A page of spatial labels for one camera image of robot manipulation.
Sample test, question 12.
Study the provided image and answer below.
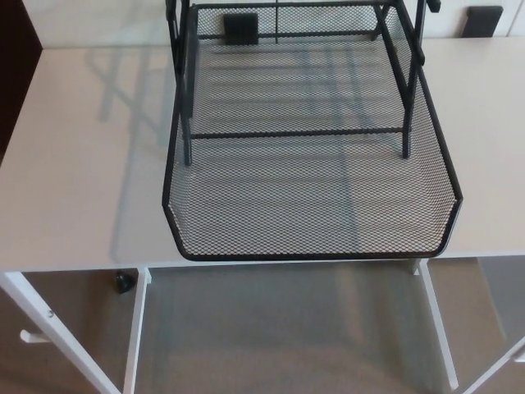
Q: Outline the black mesh file tray layer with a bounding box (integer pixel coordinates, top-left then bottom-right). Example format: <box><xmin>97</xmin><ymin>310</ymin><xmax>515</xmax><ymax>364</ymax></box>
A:
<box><xmin>161</xmin><ymin>2</ymin><xmax>465</xmax><ymax>262</ymax></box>

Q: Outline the black metal file tray rack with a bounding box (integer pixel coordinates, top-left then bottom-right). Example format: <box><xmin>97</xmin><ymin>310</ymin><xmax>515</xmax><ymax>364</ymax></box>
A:
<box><xmin>163</xmin><ymin>0</ymin><xmax>442</xmax><ymax>167</ymax></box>

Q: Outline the black block behind tray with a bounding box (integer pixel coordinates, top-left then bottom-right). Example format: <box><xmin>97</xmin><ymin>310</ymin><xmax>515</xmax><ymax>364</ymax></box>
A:
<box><xmin>221</xmin><ymin>13</ymin><xmax>260</xmax><ymax>44</ymax></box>

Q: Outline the small black caster wheel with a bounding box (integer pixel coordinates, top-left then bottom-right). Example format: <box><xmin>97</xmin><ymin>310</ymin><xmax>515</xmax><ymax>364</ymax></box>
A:
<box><xmin>114</xmin><ymin>269</ymin><xmax>136</xmax><ymax>295</ymax></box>

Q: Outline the dark brown cabinet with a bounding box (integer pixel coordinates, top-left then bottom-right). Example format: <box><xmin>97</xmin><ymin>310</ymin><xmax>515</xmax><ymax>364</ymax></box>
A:
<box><xmin>0</xmin><ymin>0</ymin><xmax>43</xmax><ymax>167</ymax></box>

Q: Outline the white table leg frame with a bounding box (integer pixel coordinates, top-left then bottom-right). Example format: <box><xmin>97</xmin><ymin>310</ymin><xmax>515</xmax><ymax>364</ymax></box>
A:
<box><xmin>409</xmin><ymin>258</ymin><xmax>525</xmax><ymax>394</ymax></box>
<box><xmin>0</xmin><ymin>265</ymin><xmax>153</xmax><ymax>394</ymax></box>

